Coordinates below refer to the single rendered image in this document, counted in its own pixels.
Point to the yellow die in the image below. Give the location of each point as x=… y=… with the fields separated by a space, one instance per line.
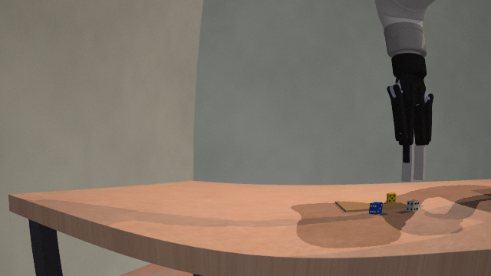
x=391 y=197

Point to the blue die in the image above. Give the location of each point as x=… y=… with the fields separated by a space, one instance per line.
x=375 y=208

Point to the grey die with black pips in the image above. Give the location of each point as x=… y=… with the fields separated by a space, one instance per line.
x=413 y=205

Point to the tan square mat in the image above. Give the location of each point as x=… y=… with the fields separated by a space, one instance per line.
x=364 y=204

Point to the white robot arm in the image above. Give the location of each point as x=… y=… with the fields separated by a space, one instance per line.
x=402 y=22

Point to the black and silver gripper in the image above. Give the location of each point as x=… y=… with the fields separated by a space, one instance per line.
x=411 y=119

